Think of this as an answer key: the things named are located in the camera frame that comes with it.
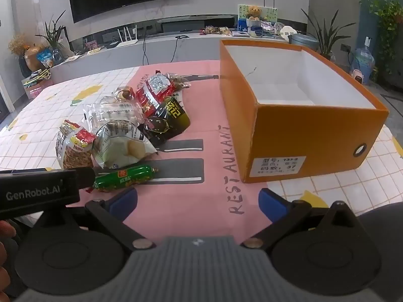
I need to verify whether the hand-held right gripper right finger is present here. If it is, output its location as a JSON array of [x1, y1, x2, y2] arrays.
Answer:
[[241, 188, 359, 253]]

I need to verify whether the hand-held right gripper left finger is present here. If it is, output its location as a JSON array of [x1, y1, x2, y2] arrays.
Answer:
[[41, 187, 156, 253]]

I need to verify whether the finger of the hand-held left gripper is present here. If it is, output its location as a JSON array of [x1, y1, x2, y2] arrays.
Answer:
[[76, 166, 96, 190]]

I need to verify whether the green sausage snack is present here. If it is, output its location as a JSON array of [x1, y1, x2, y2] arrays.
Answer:
[[93, 164, 158, 193]]

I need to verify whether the clear crispy snack packet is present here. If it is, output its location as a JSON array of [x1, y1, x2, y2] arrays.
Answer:
[[82, 101, 149, 133]]

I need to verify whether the orange cardboard box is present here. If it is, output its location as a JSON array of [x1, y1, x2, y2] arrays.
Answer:
[[219, 39, 390, 184]]

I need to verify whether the black snack packet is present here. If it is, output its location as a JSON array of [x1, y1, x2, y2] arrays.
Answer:
[[138, 97, 191, 147]]

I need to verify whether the clear nut snack packet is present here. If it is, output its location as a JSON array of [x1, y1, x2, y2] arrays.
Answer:
[[166, 72, 191, 91]]

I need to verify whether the person's left hand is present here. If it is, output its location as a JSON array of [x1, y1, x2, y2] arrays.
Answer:
[[0, 220, 17, 296]]

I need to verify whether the red-label noodle snack packet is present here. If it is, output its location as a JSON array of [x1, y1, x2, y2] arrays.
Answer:
[[56, 119, 97, 169]]

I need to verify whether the white bun packet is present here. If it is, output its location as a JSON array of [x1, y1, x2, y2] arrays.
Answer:
[[94, 120, 158, 169]]

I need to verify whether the pink printed table mat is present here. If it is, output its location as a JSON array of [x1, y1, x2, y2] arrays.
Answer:
[[121, 59, 274, 245]]

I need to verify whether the checkered tablecloth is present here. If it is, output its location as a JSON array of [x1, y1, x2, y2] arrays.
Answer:
[[0, 59, 403, 224]]

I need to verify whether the round pastry packet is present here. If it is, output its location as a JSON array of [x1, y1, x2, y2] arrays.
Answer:
[[113, 85, 137, 102]]

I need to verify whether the pink box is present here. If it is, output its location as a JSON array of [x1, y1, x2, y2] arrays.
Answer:
[[21, 68, 53, 100]]

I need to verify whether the red snack packet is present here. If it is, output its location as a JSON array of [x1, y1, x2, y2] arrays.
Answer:
[[135, 72, 177, 118]]

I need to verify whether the blue snack bag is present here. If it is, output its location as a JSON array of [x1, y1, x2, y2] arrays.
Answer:
[[36, 48, 53, 67]]

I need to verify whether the brown round vase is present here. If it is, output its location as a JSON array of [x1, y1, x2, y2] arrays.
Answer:
[[24, 46, 45, 72]]

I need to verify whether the white router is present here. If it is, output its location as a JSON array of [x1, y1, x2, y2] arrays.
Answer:
[[116, 24, 140, 48]]

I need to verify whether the long-leaf potted plant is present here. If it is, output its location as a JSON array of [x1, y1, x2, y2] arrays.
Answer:
[[35, 10, 75, 64]]

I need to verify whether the dried flower bunch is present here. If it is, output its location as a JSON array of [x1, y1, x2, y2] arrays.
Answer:
[[8, 34, 31, 56]]

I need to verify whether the grey trash bin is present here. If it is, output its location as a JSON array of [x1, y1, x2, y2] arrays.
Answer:
[[288, 33, 321, 54]]

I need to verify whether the blue water jug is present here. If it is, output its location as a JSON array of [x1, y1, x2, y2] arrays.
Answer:
[[350, 47, 376, 77]]

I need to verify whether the grey TV console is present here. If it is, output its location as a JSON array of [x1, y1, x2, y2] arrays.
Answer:
[[47, 14, 311, 85]]

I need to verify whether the white round object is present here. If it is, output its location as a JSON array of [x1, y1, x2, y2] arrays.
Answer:
[[280, 26, 297, 42]]

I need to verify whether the long-leaf plant black pot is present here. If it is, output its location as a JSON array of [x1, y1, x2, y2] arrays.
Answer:
[[300, 7, 347, 61]]

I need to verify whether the pile of small snack packets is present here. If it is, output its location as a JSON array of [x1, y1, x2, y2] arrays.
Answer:
[[200, 24, 232, 36]]

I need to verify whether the teddy bear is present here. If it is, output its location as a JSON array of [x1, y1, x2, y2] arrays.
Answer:
[[246, 5, 264, 20]]

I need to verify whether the leafy vine plant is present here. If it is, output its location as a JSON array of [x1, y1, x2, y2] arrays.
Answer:
[[368, 0, 403, 86]]

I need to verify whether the black cable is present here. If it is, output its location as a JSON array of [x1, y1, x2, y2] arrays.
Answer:
[[171, 34, 190, 64], [142, 33, 151, 67]]

